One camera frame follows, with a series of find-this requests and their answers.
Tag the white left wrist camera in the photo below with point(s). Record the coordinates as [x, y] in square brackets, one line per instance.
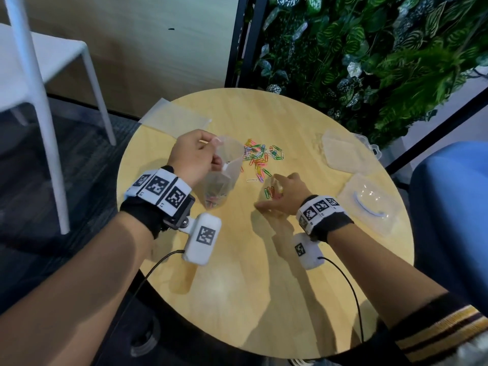
[202, 240]

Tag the person's left shoe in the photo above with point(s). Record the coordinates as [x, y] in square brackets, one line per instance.
[146, 339]

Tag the white chair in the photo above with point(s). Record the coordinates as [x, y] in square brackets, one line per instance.
[19, 64]

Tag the black wristband with markers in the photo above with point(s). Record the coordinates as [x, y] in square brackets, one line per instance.
[152, 202]
[328, 221]

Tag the clear plastic lid blue band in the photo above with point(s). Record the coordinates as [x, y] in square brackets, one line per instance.
[370, 203]

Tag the stack of plastic bags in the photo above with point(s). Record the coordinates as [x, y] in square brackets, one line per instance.
[175, 118]

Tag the round wooden table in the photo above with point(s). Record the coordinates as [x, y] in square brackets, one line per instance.
[248, 301]

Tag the green plant wall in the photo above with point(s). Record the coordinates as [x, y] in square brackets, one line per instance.
[373, 53]

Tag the person's dark trousers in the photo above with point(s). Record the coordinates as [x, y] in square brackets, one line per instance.
[114, 339]

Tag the translucent plastic bag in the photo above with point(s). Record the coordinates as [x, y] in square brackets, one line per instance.
[225, 175]

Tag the black right wristband with markers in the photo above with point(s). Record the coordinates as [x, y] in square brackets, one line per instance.
[328, 221]

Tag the blue armchair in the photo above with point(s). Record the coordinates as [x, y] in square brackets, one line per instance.
[453, 217]

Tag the person's shoe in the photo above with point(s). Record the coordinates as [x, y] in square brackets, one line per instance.
[146, 339]
[301, 362]

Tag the pile of coloured paper clips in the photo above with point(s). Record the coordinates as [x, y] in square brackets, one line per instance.
[259, 152]

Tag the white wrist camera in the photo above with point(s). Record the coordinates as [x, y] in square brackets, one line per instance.
[202, 240]
[309, 253]

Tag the clear plastic box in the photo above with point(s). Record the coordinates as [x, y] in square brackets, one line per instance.
[345, 152]

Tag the black left wristband with markers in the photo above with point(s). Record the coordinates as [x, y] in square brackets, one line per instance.
[152, 202]

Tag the person's left forearm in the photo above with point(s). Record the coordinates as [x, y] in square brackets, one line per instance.
[72, 297]

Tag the person's right forearm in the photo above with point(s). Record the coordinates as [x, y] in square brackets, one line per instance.
[385, 274]

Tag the person's right shirt sleeve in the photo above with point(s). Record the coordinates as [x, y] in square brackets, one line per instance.
[438, 331]

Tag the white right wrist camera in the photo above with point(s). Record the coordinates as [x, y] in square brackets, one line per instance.
[309, 253]

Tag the person's left hand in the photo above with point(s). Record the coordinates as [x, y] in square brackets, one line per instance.
[192, 156]

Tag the person's right shoe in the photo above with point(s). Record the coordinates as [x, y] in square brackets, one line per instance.
[301, 362]

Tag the person's right hand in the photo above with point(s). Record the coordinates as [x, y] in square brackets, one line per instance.
[291, 196]

